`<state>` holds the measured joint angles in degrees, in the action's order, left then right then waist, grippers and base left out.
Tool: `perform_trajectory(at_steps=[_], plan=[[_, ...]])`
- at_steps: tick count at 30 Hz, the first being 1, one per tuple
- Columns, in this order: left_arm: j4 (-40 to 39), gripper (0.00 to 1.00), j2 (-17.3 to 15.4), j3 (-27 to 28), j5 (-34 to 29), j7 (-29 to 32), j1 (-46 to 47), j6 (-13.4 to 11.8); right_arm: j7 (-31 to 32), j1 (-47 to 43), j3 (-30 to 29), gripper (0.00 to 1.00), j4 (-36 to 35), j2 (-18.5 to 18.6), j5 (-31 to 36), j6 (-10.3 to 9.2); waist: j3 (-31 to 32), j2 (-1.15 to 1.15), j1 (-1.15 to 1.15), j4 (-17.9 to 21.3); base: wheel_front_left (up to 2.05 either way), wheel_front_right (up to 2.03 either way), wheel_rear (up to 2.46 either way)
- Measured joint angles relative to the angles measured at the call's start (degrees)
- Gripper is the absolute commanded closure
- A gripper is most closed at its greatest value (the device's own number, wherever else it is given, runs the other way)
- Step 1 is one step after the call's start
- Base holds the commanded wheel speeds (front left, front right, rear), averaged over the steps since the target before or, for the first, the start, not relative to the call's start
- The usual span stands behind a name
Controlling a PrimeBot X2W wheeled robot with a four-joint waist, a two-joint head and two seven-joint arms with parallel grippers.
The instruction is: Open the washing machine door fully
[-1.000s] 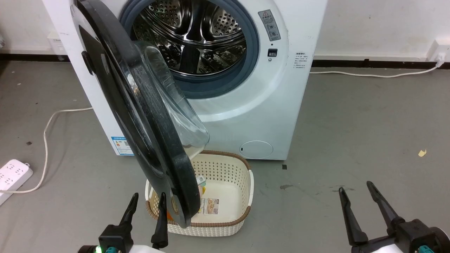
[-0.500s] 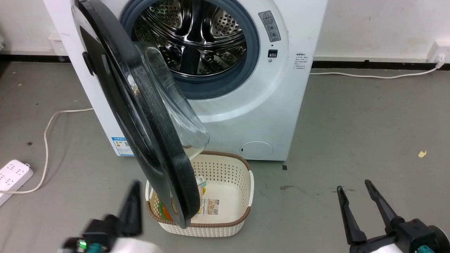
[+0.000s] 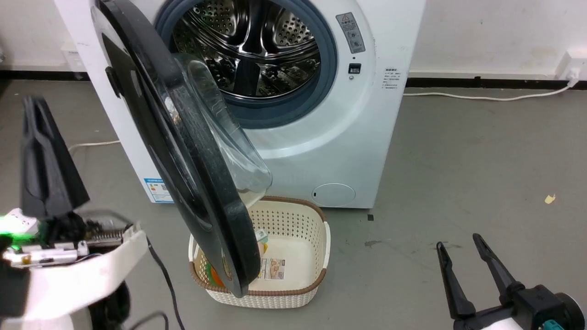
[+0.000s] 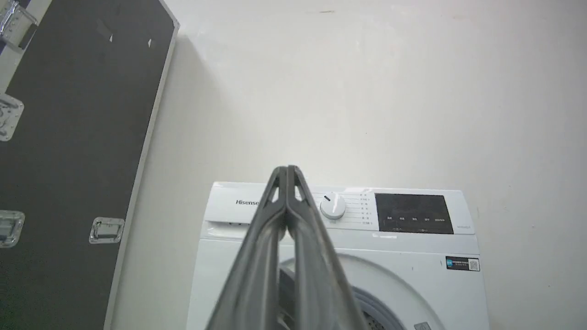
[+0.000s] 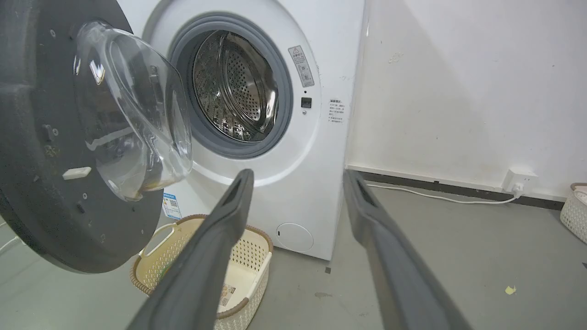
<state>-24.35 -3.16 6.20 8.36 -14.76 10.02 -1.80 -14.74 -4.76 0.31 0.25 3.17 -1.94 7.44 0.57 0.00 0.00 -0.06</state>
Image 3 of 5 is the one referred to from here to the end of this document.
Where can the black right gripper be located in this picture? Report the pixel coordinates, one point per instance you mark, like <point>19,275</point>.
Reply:
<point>532,309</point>

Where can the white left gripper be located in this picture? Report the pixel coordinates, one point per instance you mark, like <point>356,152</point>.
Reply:
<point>87,275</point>

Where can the black round washer door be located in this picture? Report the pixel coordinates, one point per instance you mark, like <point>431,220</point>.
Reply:
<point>183,160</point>

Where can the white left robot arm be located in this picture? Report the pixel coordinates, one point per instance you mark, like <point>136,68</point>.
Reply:
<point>55,323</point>

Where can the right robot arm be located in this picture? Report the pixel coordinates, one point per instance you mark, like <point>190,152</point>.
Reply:
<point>575,314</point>

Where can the white front-load washing machine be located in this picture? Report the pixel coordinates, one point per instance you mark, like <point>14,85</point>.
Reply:
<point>357,137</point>

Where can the yellow paper scrap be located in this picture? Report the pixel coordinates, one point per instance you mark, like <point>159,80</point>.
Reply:
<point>550,198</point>

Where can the cream laundry basket brown rim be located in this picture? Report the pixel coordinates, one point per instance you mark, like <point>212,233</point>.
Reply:
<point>293,215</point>

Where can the orange toy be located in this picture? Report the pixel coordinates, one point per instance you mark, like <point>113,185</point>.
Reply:
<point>215,275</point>

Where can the paper label in basket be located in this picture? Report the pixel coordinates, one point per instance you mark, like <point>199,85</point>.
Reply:
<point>272,268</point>

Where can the small white green box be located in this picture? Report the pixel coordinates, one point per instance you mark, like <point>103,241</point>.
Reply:
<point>261,238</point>

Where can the white wall socket with plug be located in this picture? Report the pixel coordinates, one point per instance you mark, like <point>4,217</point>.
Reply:
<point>572,64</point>

